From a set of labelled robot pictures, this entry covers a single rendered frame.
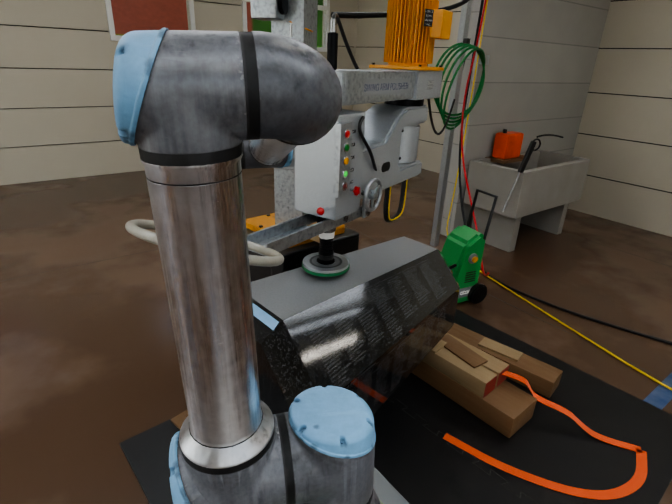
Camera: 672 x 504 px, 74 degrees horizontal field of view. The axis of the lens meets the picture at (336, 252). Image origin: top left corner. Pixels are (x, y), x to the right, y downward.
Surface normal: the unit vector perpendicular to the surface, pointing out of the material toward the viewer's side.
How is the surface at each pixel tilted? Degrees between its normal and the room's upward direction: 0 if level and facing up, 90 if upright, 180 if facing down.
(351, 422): 4
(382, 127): 40
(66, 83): 90
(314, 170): 90
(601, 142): 90
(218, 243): 91
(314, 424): 4
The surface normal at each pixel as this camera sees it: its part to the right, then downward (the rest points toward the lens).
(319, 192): -0.56, 0.31
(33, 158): 0.60, 0.34
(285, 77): 0.53, 0.14
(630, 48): -0.80, 0.22
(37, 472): 0.04, -0.92
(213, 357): 0.19, 0.43
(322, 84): 0.85, 0.09
